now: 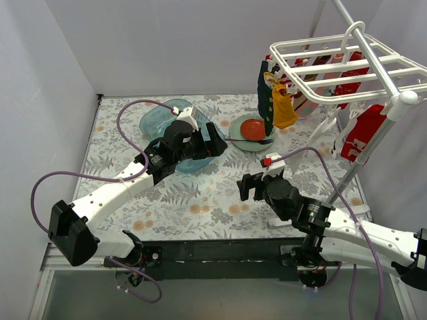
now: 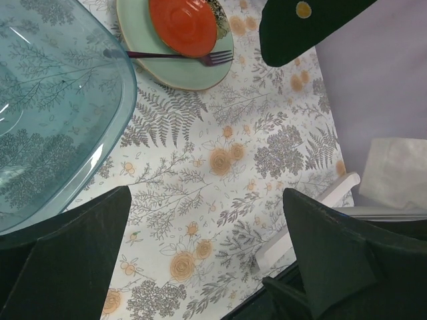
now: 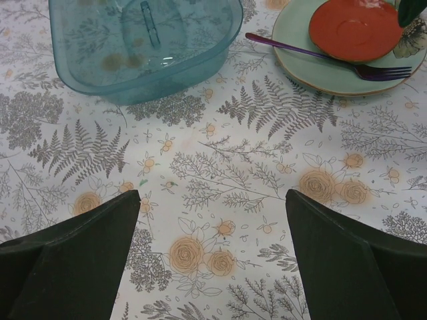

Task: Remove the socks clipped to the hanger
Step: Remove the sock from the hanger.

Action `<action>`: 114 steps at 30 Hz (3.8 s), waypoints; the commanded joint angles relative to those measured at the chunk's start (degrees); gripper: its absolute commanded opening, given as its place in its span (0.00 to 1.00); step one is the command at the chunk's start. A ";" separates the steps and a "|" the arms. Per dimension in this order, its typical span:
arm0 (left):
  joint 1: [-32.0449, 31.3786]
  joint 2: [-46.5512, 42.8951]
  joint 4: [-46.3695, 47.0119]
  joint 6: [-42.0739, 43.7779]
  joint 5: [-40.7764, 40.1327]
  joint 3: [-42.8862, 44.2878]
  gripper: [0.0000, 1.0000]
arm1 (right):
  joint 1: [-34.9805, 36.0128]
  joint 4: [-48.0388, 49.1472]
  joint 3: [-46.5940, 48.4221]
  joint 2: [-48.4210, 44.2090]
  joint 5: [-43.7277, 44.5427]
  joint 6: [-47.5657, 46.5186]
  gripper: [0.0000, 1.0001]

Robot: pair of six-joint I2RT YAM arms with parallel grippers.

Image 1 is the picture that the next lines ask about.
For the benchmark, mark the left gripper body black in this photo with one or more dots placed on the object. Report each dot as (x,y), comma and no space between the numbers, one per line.
(203,144)

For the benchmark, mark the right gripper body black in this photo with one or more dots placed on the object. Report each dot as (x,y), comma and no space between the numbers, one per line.
(255,186)

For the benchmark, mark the red sock white pattern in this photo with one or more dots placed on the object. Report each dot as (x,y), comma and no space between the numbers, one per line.
(367,125)

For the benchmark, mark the plain white sock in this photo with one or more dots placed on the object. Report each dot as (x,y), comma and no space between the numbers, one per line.
(295,160)

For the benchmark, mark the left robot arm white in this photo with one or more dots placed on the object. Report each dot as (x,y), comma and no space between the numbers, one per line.
(73,228)

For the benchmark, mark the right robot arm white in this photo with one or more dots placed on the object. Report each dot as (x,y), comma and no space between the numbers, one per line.
(332,234)

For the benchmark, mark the white clip hanger rack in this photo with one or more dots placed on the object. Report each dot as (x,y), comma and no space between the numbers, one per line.
(308,78)

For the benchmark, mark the light green plate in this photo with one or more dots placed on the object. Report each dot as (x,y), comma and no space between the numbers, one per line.
(234,133)

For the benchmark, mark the orange saucer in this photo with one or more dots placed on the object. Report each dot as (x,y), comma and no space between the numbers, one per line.
(253,129)

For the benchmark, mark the purple fork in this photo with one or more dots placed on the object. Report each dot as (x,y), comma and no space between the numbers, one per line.
(261,142)

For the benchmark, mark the teal plastic basin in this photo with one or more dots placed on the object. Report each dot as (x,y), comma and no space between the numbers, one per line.
(153,125)

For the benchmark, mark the floral tablecloth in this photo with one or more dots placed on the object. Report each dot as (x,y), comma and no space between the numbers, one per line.
(204,204)

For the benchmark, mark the dark green sock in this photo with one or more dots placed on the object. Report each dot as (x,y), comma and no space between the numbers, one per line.
(266,83)

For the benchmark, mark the yellow sock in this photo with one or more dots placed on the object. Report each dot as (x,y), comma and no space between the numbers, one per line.
(284,114)

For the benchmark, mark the metal drying stand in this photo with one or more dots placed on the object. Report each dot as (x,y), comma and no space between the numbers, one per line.
(396,104)

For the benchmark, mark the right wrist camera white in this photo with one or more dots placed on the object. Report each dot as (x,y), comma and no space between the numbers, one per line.
(274,165)

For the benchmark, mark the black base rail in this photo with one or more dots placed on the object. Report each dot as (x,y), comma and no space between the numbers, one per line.
(275,258)

